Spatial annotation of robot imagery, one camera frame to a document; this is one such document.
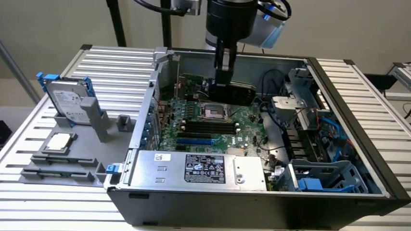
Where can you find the black graphics card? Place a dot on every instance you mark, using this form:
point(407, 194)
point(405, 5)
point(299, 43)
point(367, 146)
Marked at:
point(239, 93)

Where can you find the blue expansion slot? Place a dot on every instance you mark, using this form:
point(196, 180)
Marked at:
point(194, 142)

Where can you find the silver chipset heatsink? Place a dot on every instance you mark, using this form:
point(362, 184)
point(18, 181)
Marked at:
point(237, 151)

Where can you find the grey disk bay cage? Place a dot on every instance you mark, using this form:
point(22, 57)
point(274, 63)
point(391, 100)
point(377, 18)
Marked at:
point(341, 173)

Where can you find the silver power supply unit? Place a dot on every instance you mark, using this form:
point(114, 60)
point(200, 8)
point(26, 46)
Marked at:
point(179, 168)

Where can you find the silver CPU chip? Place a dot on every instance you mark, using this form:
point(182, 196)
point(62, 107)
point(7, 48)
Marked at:
point(58, 142)

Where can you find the hard disk with blue carrier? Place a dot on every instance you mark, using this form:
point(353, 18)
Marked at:
point(67, 98)

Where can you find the thin black stand pole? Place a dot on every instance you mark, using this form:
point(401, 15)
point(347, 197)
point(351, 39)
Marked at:
point(166, 24)

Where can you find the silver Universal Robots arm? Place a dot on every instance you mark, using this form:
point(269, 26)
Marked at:
point(270, 33)

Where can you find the open black PC case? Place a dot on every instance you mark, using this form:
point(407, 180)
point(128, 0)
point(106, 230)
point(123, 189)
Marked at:
point(245, 209)

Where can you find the thick black stand pole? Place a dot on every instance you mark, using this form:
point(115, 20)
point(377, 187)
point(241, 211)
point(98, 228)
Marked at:
point(116, 21)

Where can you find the grey parts rack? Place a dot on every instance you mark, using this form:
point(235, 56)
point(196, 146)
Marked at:
point(92, 144)

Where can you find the silver metal drive cage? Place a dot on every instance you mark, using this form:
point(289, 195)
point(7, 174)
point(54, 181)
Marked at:
point(302, 96)

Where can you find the black RAM slot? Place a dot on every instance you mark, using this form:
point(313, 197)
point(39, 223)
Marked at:
point(211, 123)
point(208, 132)
point(208, 129)
point(210, 126)

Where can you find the black expansion slot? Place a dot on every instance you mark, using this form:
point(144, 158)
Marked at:
point(194, 135)

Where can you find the blue case latch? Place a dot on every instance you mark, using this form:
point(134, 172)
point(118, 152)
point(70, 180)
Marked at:
point(112, 168)

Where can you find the CPU socket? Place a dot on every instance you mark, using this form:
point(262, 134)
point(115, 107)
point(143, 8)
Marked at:
point(214, 111)

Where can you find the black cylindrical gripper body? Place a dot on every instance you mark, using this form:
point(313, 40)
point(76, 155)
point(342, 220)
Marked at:
point(230, 19)

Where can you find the blue disk bay latch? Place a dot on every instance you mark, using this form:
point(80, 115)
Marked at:
point(310, 185)

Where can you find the green Dell motherboard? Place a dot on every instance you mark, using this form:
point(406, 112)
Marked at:
point(247, 134)

